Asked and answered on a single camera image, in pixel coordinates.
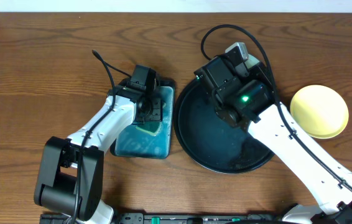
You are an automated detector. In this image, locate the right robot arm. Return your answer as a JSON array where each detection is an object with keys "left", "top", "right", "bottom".
[{"left": 214, "top": 50, "right": 352, "bottom": 223}]

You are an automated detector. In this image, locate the white plate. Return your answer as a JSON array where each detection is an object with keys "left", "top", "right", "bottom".
[{"left": 244, "top": 54, "right": 261, "bottom": 70}]

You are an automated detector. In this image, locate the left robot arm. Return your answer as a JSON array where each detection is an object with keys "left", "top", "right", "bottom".
[{"left": 34, "top": 90, "right": 162, "bottom": 223}]

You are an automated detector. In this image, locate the yellow plate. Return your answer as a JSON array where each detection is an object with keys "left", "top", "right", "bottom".
[{"left": 290, "top": 85, "right": 349, "bottom": 139}]

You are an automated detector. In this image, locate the round black serving tray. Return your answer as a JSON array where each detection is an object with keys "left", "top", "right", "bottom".
[{"left": 173, "top": 80, "right": 274, "bottom": 174}]

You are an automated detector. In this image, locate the green yellow sponge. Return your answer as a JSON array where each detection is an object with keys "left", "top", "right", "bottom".
[{"left": 136, "top": 121, "right": 162, "bottom": 136}]

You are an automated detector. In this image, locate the rectangular black water tray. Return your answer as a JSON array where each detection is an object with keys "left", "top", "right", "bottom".
[{"left": 110, "top": 78, "right": 175, "bottom": 159}]

